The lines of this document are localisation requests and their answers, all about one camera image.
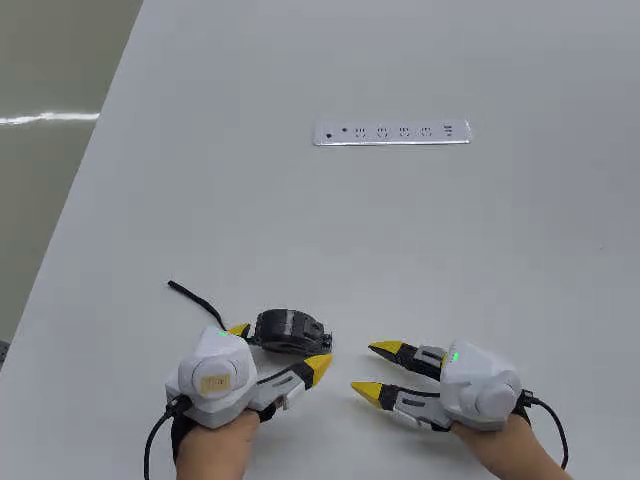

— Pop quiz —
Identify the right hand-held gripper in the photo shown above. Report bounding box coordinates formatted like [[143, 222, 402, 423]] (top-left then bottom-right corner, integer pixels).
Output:
[[350, 340, 524, 433]]

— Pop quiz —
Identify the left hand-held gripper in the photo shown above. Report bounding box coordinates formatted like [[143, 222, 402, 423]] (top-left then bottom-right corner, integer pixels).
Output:
[[164, 322, 334, 431]]

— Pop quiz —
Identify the black tape measure with strap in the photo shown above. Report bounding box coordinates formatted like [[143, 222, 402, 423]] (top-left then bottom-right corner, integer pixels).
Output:
[[167, 280, 336, 356]]

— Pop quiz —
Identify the person's left forearm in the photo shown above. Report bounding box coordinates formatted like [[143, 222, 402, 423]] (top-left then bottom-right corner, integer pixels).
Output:
[[174, 452, 253, 480]]

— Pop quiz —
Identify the person's right forearm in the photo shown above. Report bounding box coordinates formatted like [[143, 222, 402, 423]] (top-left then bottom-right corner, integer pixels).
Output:
[[482, 438, 575, 480]]

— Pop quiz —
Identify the person's left hand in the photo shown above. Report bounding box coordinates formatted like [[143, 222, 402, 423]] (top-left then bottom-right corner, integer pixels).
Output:
[[171, 409, 262, 462]]

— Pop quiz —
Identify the person's right hand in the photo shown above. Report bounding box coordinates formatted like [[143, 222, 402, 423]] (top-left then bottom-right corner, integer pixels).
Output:
[[451, 393, 535, 464]]

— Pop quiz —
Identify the white built-in power socket strip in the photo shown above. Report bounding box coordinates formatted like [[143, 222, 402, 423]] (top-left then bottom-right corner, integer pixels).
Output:
[[312, 119, 473, 148]]

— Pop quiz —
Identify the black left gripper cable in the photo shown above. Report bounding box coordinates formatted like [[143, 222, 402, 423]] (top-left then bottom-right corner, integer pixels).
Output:
[[143, 393, 192, 480]]

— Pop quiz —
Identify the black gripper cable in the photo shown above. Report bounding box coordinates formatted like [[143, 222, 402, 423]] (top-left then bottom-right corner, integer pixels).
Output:
[[519, 391, 571, 472], [143, 393, 192, 480]]

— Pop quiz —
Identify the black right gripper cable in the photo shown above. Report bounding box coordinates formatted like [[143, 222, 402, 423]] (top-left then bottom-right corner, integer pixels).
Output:
[[519, 391, 571, 472]]

